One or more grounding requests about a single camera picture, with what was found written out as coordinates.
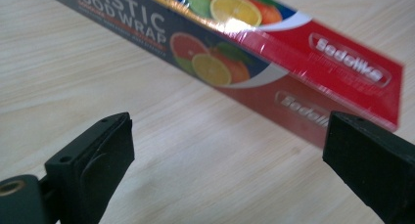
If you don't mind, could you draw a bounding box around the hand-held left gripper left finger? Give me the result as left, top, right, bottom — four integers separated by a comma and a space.
44, 112, 136, 224

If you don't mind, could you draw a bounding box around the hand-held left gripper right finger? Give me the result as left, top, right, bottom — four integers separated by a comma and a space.
322, 111, 415, 224

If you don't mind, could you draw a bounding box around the food wrap box with fruit print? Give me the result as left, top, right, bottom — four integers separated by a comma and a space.
37, 0, 405, 150

